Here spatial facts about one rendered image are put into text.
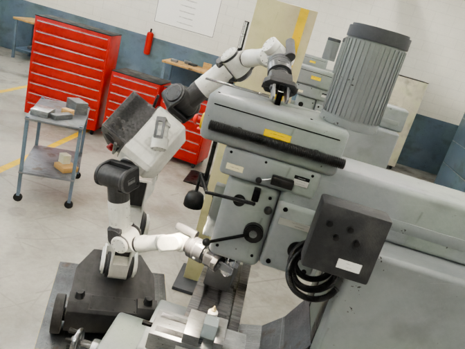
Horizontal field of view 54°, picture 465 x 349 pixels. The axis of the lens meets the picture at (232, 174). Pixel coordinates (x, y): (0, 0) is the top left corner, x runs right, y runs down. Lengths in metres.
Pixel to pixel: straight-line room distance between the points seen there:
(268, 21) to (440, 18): 7.94
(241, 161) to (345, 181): 0.35
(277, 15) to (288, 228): 1.99
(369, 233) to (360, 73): 0.50
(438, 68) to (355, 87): 9.55
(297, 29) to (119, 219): 1.93
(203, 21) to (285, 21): 7.56
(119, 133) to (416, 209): 1.15
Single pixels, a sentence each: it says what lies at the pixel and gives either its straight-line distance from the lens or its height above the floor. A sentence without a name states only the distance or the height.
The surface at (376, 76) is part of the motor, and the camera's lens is 1.50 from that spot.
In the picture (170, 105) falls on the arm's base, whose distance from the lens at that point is 1.94.
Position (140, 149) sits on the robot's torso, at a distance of 1.89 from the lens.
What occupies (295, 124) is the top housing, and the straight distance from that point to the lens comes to 1.47.
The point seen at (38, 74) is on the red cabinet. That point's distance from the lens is 7.06.
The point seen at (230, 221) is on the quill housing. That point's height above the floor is 1.46.
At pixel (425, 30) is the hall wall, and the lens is 10.91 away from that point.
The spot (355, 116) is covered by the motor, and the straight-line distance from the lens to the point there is 1.51.
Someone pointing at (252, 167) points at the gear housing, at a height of 1.68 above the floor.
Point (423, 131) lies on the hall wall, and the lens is 11.15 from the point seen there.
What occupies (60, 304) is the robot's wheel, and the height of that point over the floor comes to 0.59.
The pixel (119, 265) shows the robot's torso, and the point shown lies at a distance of 2.58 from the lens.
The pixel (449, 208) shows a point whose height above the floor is 1.74.
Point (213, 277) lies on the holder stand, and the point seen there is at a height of 1.01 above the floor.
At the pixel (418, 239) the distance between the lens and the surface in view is 1.66.
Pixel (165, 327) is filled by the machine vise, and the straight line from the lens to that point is 1.76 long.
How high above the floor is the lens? 2.13
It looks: 19 degrees down
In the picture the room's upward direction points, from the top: 16 degrees clockwise
